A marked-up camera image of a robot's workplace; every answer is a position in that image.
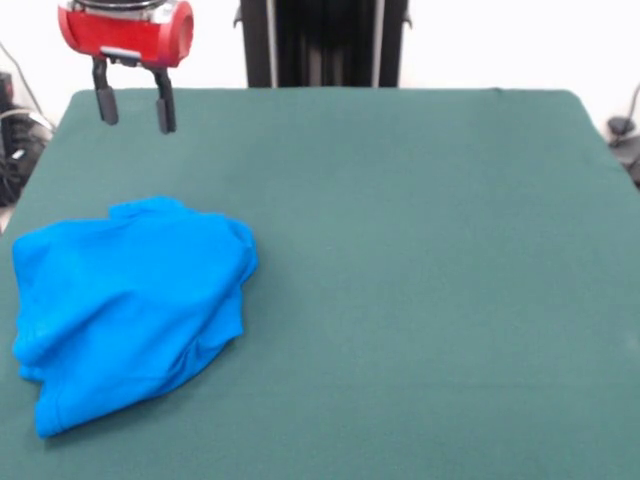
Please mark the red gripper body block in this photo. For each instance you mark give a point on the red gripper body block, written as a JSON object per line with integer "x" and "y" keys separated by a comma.
{"x": 125, "y": 37}

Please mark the dark green table cloth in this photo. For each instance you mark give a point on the dark green table cloth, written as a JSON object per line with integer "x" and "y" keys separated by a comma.
{"x": 400, "y": 250}

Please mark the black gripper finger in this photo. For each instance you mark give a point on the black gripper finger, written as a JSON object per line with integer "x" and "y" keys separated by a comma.
{"x": 166, "y": 110}
{"x": 106, "y": 100}

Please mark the blue printed shirt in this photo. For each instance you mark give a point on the blue printed shirt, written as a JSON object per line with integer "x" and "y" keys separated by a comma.
{"x": 125, "y": 300}

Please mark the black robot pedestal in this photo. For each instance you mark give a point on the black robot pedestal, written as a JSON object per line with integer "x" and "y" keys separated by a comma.
{"x": 325, "y": 40}

